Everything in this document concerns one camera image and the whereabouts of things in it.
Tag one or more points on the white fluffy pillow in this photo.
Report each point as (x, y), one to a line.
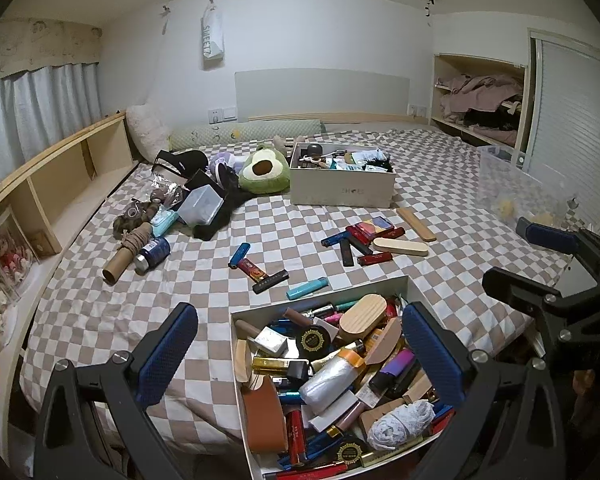
(145, 130)

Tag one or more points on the wooden cylinder roll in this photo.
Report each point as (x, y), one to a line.
(120, 262)

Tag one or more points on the purple lighter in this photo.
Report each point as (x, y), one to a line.
(395, 367)

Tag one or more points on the long black lighter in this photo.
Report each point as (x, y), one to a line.
(361, 246)

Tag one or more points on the translucent grey plastic box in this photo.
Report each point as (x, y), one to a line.
(200, 205)

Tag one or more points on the shallow white cardboard box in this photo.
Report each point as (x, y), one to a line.
(280, 310)

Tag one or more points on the brown tube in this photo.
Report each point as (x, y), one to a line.
(297, 317)

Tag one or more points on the purple plush item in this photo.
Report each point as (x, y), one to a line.
(222, 160)

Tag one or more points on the dark round cap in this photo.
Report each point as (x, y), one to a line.
(312, 150)

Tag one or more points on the white curtain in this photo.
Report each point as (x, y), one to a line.
(35, 115)

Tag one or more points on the black cap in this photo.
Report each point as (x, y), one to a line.
(185, 160)

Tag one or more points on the white wall socket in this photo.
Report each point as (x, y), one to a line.
(416, 109)
(222, 115)

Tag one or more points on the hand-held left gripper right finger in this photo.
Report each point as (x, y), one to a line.
(430, 355)

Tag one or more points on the glossy red lighter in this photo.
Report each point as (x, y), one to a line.
(375, 259)

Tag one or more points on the black round tin gold label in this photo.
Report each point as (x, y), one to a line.
(312, 342)
(350, 452)

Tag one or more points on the teal wet wipes pack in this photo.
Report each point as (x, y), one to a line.
(162, 222)

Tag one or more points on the oval wooden box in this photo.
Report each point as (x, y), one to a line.
(362, 315)

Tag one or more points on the multicoloured small box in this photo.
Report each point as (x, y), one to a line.
(380, 224)

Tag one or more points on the flat wooden stick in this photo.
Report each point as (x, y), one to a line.
(417, 224)

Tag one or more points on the pile of pink clothes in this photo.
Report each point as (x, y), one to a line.
(470, 92)

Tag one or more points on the dark red lighter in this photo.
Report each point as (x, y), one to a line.
(357, 232)

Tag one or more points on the long green pillow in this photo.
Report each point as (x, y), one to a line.
(215, 134)

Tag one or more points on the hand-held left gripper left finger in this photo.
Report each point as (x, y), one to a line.
(162, 360)

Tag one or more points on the white slatted sliding door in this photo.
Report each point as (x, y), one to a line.
(565, 100)

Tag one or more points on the white shoe box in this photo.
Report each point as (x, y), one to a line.
(340, 190)

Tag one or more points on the clear storage bin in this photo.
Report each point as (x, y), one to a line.
(510, 180)

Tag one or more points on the black fluffy item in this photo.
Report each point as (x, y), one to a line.
(380, 164)

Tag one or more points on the black cloth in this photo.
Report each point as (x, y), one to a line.
(215, 227)

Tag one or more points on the small white carton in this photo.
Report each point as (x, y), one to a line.
(270, 341)

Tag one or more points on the red patterned lighter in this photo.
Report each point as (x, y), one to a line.
(252, 270)

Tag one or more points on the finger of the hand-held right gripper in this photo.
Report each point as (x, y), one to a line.
(550, 238)
(510, 285)

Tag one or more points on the metallic blue lighter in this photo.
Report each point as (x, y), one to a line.
(335, 240)
(240, 255)

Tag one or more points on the crinkled clear plastic bag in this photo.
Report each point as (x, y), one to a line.
(167, 187)

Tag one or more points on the wooden headboard rail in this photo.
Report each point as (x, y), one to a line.
(360, 117)

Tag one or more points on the cyan lighter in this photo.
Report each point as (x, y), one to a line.
(306, 287)

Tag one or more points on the clear plastic bag roll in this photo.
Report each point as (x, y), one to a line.
(330, 380)

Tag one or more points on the oval wooden lid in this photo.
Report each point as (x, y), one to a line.
(400, 247)

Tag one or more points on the doll in clear box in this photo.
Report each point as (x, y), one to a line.
(7, 257)

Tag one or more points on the white mesh wad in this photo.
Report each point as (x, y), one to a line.
(400, 422)

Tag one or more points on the wooden bedside shelf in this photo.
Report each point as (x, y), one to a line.
(65, 175)

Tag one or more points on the avocado plush toy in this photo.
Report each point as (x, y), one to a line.
(262, 170)

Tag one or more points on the pile of dark clothes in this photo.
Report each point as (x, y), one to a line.
(490, 119)

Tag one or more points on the printed curtain valance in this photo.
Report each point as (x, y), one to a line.
(35, 42)

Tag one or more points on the checkered bed sheet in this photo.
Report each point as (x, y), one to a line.
(130, 320)

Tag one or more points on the hanging white paper bag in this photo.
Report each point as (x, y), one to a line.
(212, 35)

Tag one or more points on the brown leather pouch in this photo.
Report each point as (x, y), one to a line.
(262, 420)

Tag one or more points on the brown camouflage toy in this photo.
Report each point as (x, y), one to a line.
(132, 215)

